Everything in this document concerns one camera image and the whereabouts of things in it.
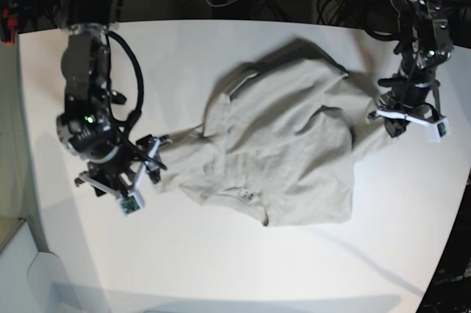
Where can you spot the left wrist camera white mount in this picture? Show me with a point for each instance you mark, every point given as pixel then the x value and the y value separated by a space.
pixel 436 130

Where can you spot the white cabinet corner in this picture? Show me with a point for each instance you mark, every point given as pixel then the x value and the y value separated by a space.
pixel 35 281

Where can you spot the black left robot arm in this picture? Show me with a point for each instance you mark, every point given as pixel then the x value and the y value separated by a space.
pixel 412 95

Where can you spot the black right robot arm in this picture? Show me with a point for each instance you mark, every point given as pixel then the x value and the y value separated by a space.
pixel 87 127

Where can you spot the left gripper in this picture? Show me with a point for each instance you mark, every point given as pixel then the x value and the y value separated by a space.
pixel 398 116

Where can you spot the red black clamp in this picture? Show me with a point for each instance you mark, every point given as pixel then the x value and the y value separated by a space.
pixel 9 24

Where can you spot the beige t-shirt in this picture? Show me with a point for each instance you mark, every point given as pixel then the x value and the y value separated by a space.
pixel 279 140

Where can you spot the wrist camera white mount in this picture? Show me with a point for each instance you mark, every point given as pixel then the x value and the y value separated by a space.
pixel 128 205
pixel 436 130

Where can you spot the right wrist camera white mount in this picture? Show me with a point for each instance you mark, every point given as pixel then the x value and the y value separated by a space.
pixel 128 205

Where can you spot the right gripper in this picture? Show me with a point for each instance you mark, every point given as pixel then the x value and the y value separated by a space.
pixel 121 174

